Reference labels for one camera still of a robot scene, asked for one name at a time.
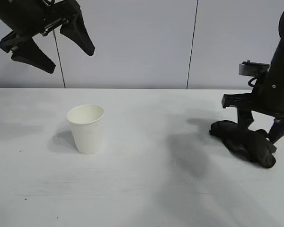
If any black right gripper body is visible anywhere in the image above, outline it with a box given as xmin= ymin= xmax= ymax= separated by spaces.
xmin=222 ymin=40 xmax=284 ymax=120

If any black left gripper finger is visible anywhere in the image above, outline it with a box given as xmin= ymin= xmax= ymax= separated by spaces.
xmin=59 ymin=10 xmax=96 ymax=57
xmin=10 ymin=37 xmax=56 ymax=75

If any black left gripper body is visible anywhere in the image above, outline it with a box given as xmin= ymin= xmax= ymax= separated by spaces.
xmin=0 ymin=0 xmax=81 ymax=54

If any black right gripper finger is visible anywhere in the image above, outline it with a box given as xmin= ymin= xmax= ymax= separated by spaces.
xmin=237 ymin=110 xmax=254 ymax=133
xmin=267 ymin=116 xmax=284 ymax=144

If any dark purple grey cloth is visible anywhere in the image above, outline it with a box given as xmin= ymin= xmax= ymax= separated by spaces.
xmin=208 ymin=120 xmax=277 ymax=168

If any white paper cup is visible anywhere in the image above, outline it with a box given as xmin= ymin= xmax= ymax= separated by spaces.
xmin=66 ymin=104 xmax=105 ymax=155

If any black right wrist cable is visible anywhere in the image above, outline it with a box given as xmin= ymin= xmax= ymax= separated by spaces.
xmin=248 ymin=75 xmax=260 ymax=87

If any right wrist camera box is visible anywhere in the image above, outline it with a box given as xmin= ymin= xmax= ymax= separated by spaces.
xmin=239 ymin=61 xmax=272 ymax=77

